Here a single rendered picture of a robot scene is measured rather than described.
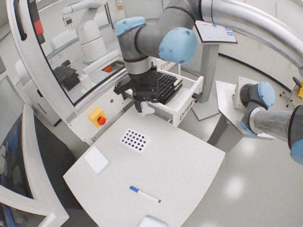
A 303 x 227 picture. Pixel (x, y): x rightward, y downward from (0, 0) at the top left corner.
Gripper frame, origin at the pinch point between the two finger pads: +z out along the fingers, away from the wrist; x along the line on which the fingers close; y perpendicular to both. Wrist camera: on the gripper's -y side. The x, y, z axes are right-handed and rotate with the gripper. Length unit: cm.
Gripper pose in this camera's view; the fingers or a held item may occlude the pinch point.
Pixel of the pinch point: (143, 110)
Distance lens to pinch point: 50.5
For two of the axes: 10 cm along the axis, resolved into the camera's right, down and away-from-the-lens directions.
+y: 9.9, 0.3, -1.6
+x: 1.2, -8.0, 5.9
